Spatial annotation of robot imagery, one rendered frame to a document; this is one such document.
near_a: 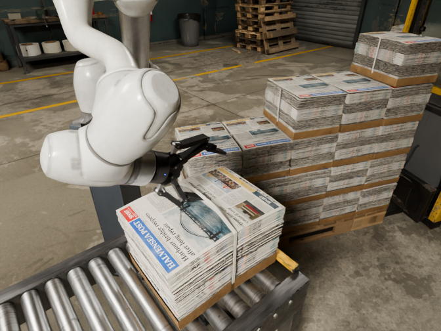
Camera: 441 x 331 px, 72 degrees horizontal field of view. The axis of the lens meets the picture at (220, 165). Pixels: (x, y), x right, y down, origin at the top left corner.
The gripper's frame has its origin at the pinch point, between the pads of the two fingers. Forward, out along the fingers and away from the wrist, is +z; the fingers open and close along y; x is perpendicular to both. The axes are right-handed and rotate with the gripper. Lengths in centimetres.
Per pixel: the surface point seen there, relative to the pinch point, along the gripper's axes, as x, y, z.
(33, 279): -26, 51, -27
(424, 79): -5, -69, 136
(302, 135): -31, -16, 87
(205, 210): 3.4, 9.5, 0.0
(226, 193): 0.7, 5.3, 8.5
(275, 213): 15.1, 3.4, 13.9
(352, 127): -19, -30, 113
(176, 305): 14.5, 29.5, -8.9
